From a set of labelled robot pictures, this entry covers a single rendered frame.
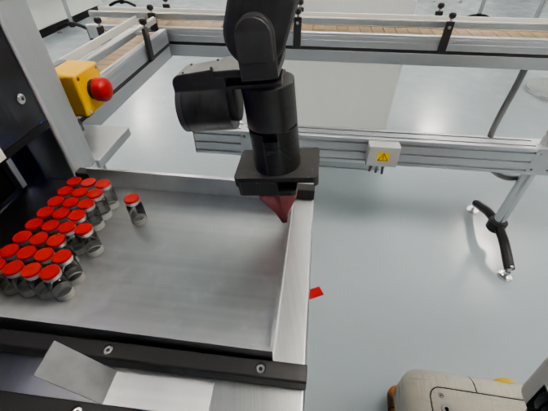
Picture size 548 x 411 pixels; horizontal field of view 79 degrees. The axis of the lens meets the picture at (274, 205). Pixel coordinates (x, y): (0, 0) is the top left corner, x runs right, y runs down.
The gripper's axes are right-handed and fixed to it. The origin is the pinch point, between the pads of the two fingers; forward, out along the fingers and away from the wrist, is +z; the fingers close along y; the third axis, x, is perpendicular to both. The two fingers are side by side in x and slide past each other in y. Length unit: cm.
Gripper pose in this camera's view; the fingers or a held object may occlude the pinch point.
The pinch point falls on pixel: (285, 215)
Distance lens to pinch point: 47.6
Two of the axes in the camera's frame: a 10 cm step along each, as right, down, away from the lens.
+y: -9.9, 0.1, 1.7
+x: -1.2, 6.6, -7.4
